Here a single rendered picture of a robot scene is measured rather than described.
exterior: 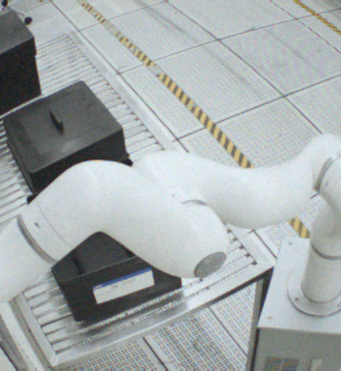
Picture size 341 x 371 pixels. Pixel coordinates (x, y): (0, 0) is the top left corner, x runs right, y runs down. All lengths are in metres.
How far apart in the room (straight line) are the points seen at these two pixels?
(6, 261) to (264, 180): 0.44
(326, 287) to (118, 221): 0.66
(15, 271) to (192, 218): 0.27
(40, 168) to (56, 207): 0.83
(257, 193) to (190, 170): 0.11
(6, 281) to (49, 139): 0.91
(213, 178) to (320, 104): 2.18
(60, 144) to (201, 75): 1.67
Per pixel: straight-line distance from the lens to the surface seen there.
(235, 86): 3.27
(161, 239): 0.94
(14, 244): 0.92
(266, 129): 3.03
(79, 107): 1.87
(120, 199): 0.91
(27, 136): 1.83
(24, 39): 2.00
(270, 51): 3.55
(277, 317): 1.50
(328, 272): 1.41
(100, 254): 1.62
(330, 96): 3.29
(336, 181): 1.21
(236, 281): 1.55
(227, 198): 1.07
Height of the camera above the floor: 2.03
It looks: 47 degrees down
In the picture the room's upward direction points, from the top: 6 degrees counter-clockwise
